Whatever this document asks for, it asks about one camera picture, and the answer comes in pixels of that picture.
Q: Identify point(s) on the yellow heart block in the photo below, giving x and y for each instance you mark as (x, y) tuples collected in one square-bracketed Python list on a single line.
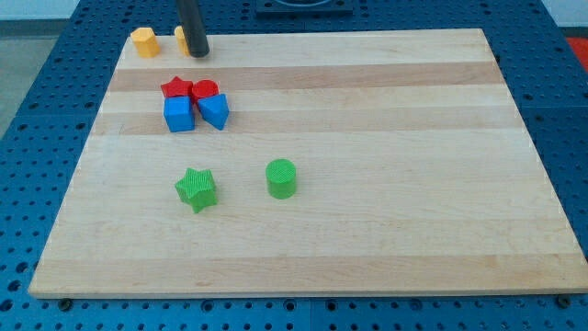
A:
[(181, 40)]

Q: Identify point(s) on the yellow hexagon block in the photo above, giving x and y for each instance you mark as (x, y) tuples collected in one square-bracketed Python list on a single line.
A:
[(145, 42)]

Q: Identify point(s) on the green cylinder block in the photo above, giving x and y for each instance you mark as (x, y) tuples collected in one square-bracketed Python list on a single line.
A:
[(281, 179)]

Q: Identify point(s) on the blue triangle block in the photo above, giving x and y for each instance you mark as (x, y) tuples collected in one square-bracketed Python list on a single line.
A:
[(215, 110)]

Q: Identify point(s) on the green star block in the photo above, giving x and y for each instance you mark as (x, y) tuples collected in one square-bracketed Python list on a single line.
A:
[(197, 189)]

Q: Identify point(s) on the red cylinder block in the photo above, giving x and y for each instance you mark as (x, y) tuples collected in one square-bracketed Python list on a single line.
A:
[(202, 89)]

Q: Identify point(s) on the light wooden board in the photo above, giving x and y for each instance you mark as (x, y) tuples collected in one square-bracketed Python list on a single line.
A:
[(416, 176)]

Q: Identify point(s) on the blue cube block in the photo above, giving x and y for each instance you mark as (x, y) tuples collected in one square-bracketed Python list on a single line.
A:
[(178, 114)]

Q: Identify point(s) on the red star block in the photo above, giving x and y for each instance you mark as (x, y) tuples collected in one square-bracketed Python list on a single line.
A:
[(177, 87)]

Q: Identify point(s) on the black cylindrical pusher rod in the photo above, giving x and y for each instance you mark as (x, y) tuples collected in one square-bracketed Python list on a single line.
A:
[(193, 27)]

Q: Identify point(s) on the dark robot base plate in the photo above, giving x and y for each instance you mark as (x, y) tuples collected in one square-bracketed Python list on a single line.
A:
[(272, 8)]

